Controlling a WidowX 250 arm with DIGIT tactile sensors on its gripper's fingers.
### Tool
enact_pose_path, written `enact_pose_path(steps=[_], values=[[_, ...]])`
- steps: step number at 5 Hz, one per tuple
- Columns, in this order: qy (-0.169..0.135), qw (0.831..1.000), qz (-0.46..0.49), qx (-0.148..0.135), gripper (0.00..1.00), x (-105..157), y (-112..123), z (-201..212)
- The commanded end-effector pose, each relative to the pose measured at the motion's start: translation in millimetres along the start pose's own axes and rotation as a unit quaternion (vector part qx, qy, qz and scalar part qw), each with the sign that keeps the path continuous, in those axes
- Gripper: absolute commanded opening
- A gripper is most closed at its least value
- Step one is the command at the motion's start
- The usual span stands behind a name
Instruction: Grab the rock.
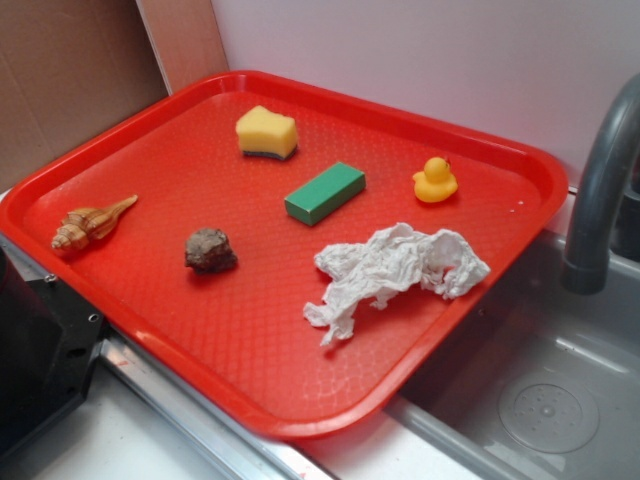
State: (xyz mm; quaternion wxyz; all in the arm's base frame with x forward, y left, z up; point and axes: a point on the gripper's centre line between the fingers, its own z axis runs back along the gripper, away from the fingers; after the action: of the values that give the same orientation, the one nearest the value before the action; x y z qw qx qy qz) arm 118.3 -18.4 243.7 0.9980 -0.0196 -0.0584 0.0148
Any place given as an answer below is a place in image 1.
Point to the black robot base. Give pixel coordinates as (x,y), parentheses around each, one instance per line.
(50,340)

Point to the brown rock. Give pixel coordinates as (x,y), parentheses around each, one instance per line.
(208,250)

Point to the red plastic tray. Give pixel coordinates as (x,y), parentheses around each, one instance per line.
(239,336)

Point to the green rectangular block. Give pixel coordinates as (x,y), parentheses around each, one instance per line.
(325,193)

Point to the crumpled white paper towel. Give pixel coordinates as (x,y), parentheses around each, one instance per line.
(389,263)

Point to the yellow sponge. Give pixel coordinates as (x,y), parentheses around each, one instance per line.
(262,132)

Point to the yellow rubber duck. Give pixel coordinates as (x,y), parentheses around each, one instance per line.
(435,182)

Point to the striped brown seashell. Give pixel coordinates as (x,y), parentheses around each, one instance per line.
(84,225)

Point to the grey faucet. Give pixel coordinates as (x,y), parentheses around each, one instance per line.
(605,216)

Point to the grey plastic sink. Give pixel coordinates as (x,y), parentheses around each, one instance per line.
(536,382)

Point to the brown cardboard panel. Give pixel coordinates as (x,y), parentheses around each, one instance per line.
(72,69)

